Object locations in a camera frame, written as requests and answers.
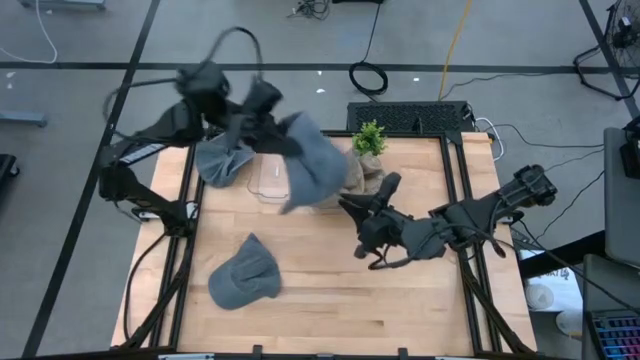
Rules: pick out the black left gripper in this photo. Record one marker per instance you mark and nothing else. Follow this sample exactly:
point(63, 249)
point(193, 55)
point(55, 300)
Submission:
point(257, 112)

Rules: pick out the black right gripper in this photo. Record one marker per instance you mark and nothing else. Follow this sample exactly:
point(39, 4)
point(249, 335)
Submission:
point(387, 232)

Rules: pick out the grey baseball cap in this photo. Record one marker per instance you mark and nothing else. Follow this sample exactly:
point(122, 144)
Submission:
point(245, 277)
point(220, 165)
point(315, 170)

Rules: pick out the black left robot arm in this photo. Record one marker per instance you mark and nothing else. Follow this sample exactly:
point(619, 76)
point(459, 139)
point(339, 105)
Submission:
point(150, 202)

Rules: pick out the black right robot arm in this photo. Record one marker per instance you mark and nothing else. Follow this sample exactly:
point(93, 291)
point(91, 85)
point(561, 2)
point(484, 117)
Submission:
point(525, 187)

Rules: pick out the clear plastic bin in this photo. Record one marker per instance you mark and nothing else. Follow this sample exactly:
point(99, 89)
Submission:
point(272, 175)

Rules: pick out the small green artificial plant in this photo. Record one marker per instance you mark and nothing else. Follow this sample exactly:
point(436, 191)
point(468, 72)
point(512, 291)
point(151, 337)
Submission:
point(369, 139)

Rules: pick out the black perforated metal case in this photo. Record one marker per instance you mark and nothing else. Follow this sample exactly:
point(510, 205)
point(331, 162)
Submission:
point(410, 117)

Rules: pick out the white paper roll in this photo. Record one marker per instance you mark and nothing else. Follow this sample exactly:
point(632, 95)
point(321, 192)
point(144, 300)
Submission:
point(570, 322)
point(540, 296)

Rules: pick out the grey metal floor base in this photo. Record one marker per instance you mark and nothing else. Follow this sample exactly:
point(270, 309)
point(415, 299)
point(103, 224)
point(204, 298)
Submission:
point(62, 4)
point(22, 118)

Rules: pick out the grey desk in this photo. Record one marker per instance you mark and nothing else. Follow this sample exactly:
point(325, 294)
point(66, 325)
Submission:
point(622, 210)

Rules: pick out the laptop with backlit keyboard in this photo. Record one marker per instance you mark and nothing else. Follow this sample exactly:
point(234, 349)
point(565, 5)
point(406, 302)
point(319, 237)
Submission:
point(615, 335)

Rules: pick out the black floor fan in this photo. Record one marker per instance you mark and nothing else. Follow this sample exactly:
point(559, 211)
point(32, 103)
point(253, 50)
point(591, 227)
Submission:
point(622, 27)

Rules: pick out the black aluminium table frame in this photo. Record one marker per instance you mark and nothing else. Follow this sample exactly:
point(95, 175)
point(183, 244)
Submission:
point(186, 270)

